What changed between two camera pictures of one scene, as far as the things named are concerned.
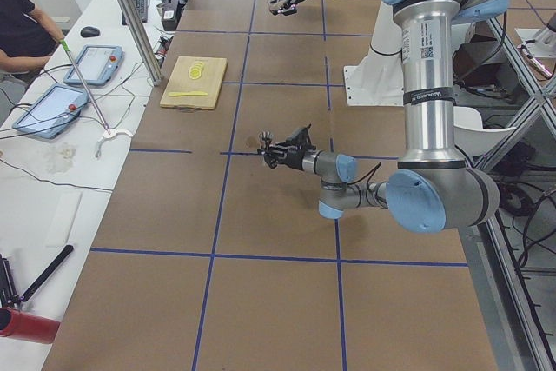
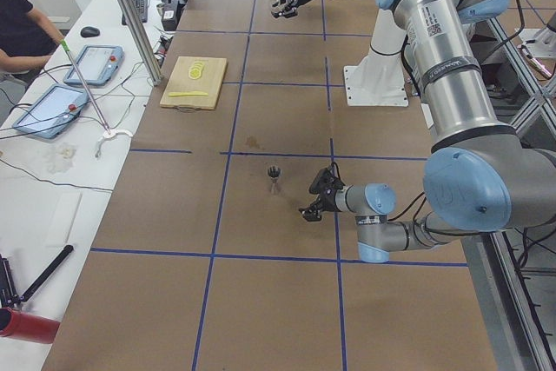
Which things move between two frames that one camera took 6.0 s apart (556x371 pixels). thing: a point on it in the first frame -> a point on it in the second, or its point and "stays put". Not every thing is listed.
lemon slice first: [194, 74] stays put
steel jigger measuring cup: [265, 137] -> [274, 171]
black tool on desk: [48, 272] stays put
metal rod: [89, 92] stays put
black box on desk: [169, 15] stays put
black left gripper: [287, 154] -> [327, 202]
